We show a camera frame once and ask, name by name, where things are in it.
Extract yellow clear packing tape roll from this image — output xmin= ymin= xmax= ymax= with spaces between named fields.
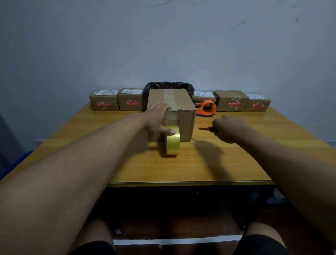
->
xmin=165 ymin=125 xmax=181 ymax=156

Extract large brown cardboard box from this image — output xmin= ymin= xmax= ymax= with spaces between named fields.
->
xmin=147 ymin=89 xmax=197 ymax=142

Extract person's right forearm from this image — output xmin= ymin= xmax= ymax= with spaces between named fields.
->
xmin=236 ymin=125 xmax=336 ymax=248

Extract black shorts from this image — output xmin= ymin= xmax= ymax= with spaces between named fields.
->
xmin=68 ymin=234 xmax=290 ymax=255

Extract person's left forearm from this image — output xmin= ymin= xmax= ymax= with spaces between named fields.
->
xmin=0 ymin=112 xmax=148 ymax=255

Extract person's left hand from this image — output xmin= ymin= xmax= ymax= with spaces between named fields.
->
xmin=142 ymin=103 xmax=176 ymax=136

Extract person's left leg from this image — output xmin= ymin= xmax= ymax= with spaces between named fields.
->
xmin=69 ymin=218 xmax=116 ymax=255

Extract black trash bag bin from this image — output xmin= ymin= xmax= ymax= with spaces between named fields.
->
xmin=143 ymin=81 xmax=195 ymax=99

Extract person's leg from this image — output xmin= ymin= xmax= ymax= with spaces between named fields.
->
xmin=233 ymin=222 xmax=290 ymax=255
xmin=69 ymin=218 xmax=116 ymax=255

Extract small plain-top cardboard box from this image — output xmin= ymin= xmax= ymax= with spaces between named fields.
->
xmin=213 ymin=90 xmax=250 ymax=112

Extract person's right leg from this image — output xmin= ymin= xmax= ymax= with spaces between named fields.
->
xmin=233 ymin=222 xmax=290 ymax=255

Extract person's right hand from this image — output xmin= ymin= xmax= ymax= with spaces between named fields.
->
xmin=212 ymin=114 xmax=250 ymax=144

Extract small labelled cardboard box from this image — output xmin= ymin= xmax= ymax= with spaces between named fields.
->
xmin=245 ymin=94 xmax=271 ymax=112
xmin=117 ymin=88 xmax=145 ymax=111
xmin=192 ymin=91 xmax=216 ymax=103
xmin=89 ymin=89 xmax=120 ymax=111

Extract orange tape dispenser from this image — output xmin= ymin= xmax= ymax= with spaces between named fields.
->
xmin=195 ymin=99 xmax=217 ymax=117

